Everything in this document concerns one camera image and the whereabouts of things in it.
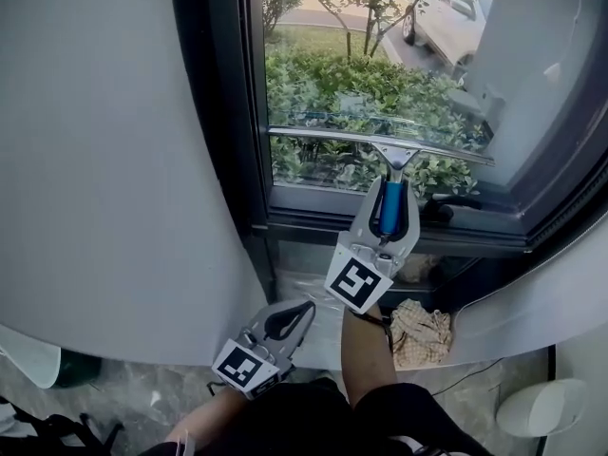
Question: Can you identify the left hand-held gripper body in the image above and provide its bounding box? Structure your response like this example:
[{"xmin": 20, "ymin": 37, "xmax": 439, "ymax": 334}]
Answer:
[{"xmin": 211, "ymin": 328, "xmax": 298, "ymax": 401}]

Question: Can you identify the black wrist strap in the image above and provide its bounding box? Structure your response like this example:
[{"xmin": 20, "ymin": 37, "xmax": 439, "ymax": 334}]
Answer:
[{"xmin": 353, "ymin": 311, "xmax": 395, "ymax": 351}]

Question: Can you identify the black power cable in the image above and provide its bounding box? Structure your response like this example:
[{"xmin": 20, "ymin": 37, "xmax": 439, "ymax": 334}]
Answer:
[{"xmin": 429, "ymin": 356, "xmax": 504, "ymax": 396}]

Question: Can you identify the black window handle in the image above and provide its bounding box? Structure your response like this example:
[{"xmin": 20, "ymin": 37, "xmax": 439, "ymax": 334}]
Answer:
[{"xmin": 420, "ymin": 193, "xmax": 484, "ymax": 220}]

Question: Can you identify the person's right forearm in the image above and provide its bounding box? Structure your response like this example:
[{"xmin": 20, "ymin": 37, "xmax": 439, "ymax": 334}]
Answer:
[{"xmin": 340, "ymin": 304, "xmax": 399, "ymax": 410}]

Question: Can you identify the person's left forearm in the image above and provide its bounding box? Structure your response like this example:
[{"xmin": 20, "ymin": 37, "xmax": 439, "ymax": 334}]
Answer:
[{"xmin": 165, "ymin": 387, "xmax": 251, "ymax": 450}]

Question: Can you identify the clear plastic sheet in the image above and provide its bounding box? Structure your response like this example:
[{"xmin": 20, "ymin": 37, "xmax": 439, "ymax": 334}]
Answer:
[{"xmin": 279, "ymin": 268, "xmax": 346, "ymax": 351}]

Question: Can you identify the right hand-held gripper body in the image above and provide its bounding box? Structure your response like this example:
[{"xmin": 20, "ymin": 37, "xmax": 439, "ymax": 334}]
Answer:
[{"xmin": 323, "ymin": 230, "xmax": 417, "ymax": 315}]

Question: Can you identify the beige checkered cloth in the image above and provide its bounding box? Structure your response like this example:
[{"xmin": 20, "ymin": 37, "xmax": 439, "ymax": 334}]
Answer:
[{"xmin": 389, "ymin": 299, "xmax": 453, "ymax": 369}]

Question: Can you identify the black swivel chair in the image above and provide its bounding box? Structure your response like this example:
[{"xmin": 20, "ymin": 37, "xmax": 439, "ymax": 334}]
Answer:
[{"xmin": 0, "ymin": 394, "xmax": 125, "ymax": 456}]

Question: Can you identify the green hedge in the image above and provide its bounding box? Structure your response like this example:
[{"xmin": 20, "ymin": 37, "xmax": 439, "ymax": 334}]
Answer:
[{"xmin": 264, "ymin": 47, "xmax": 490, "ymax": 199}]

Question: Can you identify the large window glass pane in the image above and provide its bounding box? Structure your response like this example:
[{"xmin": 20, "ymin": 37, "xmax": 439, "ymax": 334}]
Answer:
[{"xmin": 261, "ymin": 0, "xmax": 599, "ymax": 203}]

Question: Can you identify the person's black clothing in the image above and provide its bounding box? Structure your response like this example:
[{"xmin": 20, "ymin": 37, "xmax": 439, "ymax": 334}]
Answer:
[{"xmin": 137, "ymin": 376, "xmax": 495, "ymax": 456}]

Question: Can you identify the white rounded toilet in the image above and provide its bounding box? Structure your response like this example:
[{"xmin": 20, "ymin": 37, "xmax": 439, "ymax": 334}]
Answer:
[{"xmin": 496, "ymin": 377, "xmax": 590, "ymax": 439}]

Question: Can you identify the blue handled metal squeegee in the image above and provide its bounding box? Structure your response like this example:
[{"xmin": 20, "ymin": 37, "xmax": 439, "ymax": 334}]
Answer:
[{"xmin": 266, "ymin": 124, "xmax": 496, "ymax": 237}]

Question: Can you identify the white shell chair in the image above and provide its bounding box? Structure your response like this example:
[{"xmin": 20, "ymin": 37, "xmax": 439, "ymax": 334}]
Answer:
[{"xmin": 0, "ymin": 323, "xmax": 104, "ymax": 390}]

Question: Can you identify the small window pane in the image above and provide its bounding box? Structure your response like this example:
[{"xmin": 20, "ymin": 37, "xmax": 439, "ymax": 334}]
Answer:
[{"xmin": 277, "ymin": 239, "xmax": 476, "ymax": 292}]

